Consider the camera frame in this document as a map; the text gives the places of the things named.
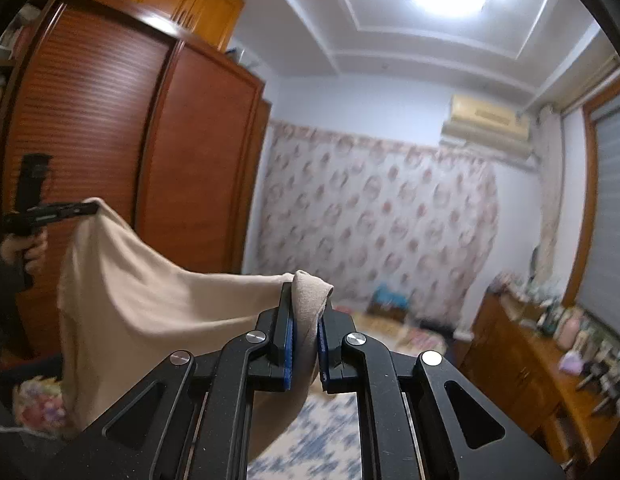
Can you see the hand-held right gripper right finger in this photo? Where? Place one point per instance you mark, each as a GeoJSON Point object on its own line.
{"type": "Point", "coordinates": [324, 355]}

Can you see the purple tissue pack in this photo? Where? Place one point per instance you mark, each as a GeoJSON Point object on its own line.
{"type": "Point", "coordinates": [574, 362]}

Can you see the clear storage box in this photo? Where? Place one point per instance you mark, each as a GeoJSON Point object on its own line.
{"type": "Point", "coordinates": [243, 57]}

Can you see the brown louvered wardrobe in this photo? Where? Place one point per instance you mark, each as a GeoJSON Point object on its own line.
{"type": "Point", "coordinates": [99, 125]}

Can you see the sheer circle-patterned curtain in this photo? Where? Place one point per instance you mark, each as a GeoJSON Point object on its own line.
{"type": "Point", "coordinates": [380, 220]}

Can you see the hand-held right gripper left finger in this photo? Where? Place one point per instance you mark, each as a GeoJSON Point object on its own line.
{"type": "Point", "coordinates": [289, 350]}

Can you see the pink bottle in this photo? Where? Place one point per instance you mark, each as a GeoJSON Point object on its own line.
{"type": "Point", "coordinates": [571, 327]}

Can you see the tied floral side curtain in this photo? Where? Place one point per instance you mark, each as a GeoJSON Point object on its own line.
{"type": "Point", "coordinates": [549, 195]}

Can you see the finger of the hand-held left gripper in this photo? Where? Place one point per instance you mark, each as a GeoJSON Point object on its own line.
{"type": "Point", "coordinates": [72, 210]}

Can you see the grey window blind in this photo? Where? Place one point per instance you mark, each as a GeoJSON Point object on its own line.
{"type": "Point", "coordinates": [610, 220]}

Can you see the person's left hand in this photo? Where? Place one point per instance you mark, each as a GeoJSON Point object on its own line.
{"type": "Point", "coordinates": [37, 255]}

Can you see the wooden sideboard cabinet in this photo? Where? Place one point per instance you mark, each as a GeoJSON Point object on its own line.
{"type": "Point", "coordinates": [520, 370]}

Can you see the person's left forearm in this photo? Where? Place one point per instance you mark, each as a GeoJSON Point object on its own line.
{"type": "Point", "coordinates": [2, 280]}

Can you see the peach printed t-shirt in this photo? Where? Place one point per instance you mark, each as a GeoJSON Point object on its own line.
{"type": "Point", "coordinates": [139, 300]}

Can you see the beige air conditioner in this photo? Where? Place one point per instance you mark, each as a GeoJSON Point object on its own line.
{"type": "Point", "coordinates": [485, 122]}

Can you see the group of small bottles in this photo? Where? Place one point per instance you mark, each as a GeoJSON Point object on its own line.
{"type": "Point", "coordinates": [547, 315]}

